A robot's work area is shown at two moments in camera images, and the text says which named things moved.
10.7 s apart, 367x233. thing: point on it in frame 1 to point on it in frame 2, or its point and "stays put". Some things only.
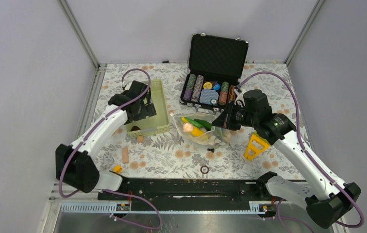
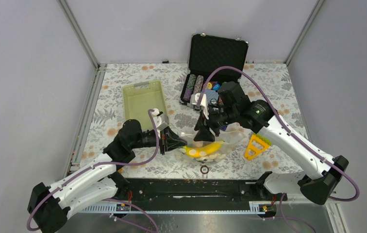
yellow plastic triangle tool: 255,136 stays put
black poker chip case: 216,65 stays put
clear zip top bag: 197,127 to 231,138
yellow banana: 195,131 to 203,151
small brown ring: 201,169 stays put
